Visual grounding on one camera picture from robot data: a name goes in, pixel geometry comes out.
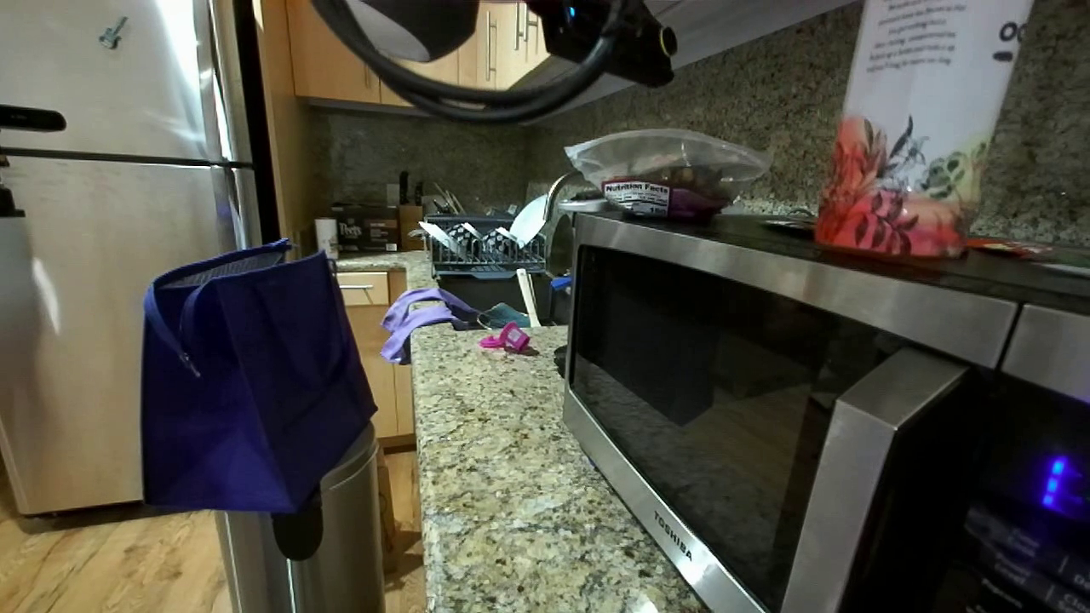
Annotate dish rack with dishes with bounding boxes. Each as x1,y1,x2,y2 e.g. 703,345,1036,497
421,213,560,284

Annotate wooden knife block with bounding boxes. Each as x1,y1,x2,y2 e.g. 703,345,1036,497
391,167,426,255

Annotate lavender purple cloth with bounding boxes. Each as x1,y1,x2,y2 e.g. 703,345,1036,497
377,284,482,369

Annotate dark blue cloth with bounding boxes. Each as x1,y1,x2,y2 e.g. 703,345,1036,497
138,235,382,521

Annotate clear plastic bag with contents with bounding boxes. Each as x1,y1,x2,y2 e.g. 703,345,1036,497
561,127,774,225

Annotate white plate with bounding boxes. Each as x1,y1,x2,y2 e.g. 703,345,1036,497
508,191,557,251

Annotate wooden corner wall cabinets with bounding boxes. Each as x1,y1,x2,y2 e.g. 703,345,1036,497
283,0,551,113

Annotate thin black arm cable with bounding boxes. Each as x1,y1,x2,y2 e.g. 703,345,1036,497
307,0,640,127

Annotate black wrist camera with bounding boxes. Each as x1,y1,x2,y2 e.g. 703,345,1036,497
525,0,681,91

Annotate stainless steel trash can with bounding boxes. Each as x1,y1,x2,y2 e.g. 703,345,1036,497
215,423,390,613

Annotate small pink object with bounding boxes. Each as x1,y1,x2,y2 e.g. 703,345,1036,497
478,319,539,359

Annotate stainless steel refrigerator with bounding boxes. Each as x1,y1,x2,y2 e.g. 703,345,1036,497
0,0,283,521

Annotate stainless steel microwave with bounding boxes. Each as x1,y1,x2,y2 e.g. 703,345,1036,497
560,212,1090,613

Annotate white bottle with colourful print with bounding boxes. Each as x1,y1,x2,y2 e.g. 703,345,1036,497
811,0,1038,261

